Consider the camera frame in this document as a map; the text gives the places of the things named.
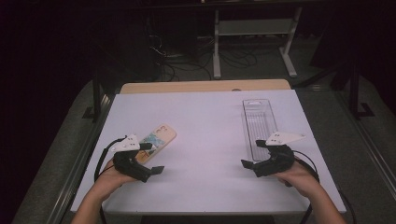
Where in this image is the person's right hand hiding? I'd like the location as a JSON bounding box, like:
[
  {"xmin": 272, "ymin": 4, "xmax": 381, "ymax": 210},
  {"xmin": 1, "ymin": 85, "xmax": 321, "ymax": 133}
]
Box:
[{"xmin": 273, "ymin": 158, "xmax": 323, "ymax": 199}]

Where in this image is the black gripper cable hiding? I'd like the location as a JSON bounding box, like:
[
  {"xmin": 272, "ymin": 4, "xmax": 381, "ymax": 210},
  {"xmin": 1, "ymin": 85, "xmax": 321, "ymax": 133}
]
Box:
[
  {"xmin": 291, "ymin": 149, "xmax": 358, "ymax": 224},
  {"xmin": 93, "ymin": 135, "xmax": 129, "ymax": 224}
]

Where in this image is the grey aluminium rail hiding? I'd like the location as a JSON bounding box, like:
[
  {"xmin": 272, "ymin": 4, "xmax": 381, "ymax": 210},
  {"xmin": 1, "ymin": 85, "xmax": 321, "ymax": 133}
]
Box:
[
  {"xmin": 46, "ymin": 92, "xmax": 116, "ymax": 224},
  {"xmin": 334, "ymin": 91, "xmax": 396, "ymax": 200}
]

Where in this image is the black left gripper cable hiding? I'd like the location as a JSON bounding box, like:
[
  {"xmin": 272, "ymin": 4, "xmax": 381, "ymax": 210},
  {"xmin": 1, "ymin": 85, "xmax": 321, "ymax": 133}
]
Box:
[{"xmin": 93, "ymin": 135, "xmax": 129, "ymax": 224}]

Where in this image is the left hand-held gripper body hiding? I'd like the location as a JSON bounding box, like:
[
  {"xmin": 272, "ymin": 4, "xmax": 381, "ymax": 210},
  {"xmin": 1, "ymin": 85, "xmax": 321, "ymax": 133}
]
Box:
[{"xmin": 110, "ymin": 133, "xmax": 148, "ymax": 180}]

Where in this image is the tangle of black floor cables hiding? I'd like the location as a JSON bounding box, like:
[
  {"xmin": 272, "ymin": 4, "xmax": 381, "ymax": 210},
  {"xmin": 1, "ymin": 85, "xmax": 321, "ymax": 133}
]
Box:
[{"xmin": 146, "ymin": 15, "xmax": 260, "ymax": 82}]

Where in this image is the black metal stand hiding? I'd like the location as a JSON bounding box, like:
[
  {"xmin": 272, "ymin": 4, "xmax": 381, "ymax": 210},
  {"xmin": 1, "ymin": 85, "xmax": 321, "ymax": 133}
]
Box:
[
  {"xmin": 82, "ymin": 73, "xmax": 110, "ymax": 124},
  {"xmin": 348, "ymin": 62, "xmax": 376, "ymax": 120}
]

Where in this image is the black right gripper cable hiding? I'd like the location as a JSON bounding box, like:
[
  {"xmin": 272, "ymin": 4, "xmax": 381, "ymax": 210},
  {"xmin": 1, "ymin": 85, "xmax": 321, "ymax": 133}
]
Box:
[{"xmin": 291, "ymin": 149, "xmax": 358, "ymax": 224}]

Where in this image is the white metal shelf stand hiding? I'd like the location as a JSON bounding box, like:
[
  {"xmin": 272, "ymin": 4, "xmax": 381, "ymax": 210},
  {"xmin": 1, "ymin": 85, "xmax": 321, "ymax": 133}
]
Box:
[{"xmin": 212, "ymin": 7, "xmax": 304, "ymax": 80}]

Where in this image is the clear plastic packaging box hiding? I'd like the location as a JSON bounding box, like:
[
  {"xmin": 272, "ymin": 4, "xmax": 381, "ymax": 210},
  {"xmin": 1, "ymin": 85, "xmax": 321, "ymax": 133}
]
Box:
[{"xmin": 242, "ymin": 98, "xmax": 279, "ymax": 162}]

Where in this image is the beige wooden table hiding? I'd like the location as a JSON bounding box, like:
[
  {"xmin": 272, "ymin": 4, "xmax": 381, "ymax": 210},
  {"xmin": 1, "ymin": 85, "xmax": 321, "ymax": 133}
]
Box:
[{"xmin": 120, "ymin": 78, "xmax": 292, "ymax": 95}]

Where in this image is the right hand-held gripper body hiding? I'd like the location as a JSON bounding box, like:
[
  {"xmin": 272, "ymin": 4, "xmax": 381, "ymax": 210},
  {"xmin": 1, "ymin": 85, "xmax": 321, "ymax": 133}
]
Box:
[{"xmin": 253, "ymin": 131, "xmax": 306, "ymax": 178}]

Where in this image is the person's left hand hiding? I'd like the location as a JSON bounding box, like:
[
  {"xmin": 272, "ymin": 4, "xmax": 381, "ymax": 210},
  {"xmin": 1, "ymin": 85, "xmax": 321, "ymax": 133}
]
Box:
[{"xmin": 92, "ymin": 158, "xmax": 138, "ymax": 203}]

